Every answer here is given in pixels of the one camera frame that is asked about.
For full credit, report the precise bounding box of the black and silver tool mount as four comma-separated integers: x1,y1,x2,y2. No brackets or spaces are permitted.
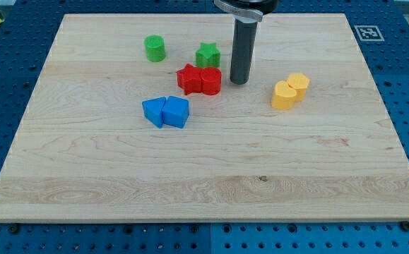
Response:
213,0,279,23

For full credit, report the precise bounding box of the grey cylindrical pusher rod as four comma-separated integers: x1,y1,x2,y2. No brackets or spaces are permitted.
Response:
230,18,258,85

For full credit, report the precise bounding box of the green star block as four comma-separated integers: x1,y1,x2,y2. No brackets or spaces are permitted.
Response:
195,42,220,68

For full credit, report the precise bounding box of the red star block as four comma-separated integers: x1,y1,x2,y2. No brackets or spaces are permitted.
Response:
177,63,202,95

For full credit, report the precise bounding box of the red cylinder block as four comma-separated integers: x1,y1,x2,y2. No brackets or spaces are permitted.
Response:
200,67,222,95

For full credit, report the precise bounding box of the yellow pentagon block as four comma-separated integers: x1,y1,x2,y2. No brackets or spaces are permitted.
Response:
287,73,310,102

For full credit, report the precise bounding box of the yellow heart block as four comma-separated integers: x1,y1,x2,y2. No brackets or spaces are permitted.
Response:
271,80,297,110

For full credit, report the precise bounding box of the green cylinder block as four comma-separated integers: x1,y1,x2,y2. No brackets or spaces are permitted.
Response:
144,35,166,62

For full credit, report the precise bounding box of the blue cube block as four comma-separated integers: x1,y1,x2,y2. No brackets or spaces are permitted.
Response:
162,96,189,128

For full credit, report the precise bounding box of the white fiducial marker tag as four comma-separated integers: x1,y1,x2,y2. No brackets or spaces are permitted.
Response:
354,25,384,42

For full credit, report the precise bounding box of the blue triangle block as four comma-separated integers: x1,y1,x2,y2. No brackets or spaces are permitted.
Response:
142,97,166,128

